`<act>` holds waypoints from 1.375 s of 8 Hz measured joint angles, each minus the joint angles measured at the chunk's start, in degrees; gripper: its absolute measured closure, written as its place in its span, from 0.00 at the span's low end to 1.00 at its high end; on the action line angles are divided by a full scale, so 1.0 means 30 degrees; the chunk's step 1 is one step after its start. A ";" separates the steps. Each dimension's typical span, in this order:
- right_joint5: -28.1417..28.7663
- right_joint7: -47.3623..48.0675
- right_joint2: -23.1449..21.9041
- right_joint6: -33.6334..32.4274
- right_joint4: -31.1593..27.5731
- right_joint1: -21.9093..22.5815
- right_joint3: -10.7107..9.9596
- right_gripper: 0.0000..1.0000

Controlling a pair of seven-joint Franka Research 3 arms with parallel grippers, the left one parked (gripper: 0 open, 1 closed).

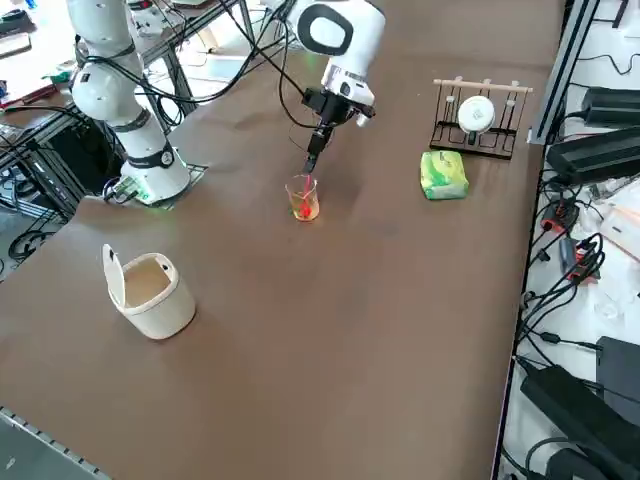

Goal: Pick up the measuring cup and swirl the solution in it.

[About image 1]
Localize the orange black plug adapter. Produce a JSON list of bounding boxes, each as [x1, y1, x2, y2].
[[542, 197, 581, 234], [559, 237, 601, 286]]

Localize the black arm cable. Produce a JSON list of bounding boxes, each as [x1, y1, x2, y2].
[[276, 42, 321, 132]]

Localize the perforated aluminium rail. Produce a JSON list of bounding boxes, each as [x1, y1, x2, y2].
[[0, 405, 114, 480]]

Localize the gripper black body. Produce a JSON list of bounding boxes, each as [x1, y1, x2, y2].
[[301, 87, 376, 129]]

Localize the green tissue pack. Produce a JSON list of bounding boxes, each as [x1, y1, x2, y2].
[[418, 149, 471, 202]]

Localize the beige lidded desktop bin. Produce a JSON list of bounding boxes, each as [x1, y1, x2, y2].
[[101, 243, 197, 341]]

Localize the black wire rack wooden rod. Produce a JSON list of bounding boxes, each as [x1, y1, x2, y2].
[[428, 77, 534, 161]]

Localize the glass measuring cup amber solution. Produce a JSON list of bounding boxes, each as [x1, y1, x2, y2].
[[283, 175, 321, 224]]

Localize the black cable with white tag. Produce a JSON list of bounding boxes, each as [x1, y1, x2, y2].
[[74, 0, 306, 104]]

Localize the aluminium frame post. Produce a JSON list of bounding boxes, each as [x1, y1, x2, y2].
[[527, 0, 601, 146]]

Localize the black power brick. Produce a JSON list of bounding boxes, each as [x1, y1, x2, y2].
[[582, 87, 640, 129], [519, 364, 640, 480], [597, 335, 640, 416], [544, 127, 640, 186]]

